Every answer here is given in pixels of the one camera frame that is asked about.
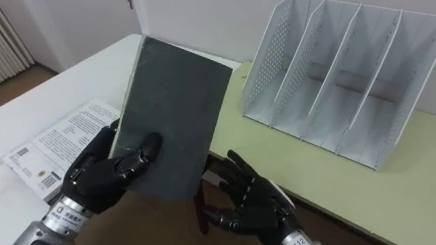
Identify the white desk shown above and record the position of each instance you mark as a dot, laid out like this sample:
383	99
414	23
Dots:
68	112

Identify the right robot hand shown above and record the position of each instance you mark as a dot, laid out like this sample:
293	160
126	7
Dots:
259	204

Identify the white metal file organizer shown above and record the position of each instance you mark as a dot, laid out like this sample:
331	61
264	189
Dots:
337	81

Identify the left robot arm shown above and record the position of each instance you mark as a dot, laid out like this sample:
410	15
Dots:
51	224

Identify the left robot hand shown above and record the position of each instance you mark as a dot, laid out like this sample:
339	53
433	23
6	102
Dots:
98	178

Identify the white printed book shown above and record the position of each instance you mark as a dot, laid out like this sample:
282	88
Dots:
58	146

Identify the white radiator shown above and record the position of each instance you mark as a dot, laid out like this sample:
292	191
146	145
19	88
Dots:
12	51

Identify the light green desk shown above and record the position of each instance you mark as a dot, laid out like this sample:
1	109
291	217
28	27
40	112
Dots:
306	163

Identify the dark grey book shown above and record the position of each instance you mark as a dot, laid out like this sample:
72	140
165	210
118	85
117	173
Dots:
173	119

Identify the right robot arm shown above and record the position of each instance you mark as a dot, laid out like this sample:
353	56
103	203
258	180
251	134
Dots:
299	239

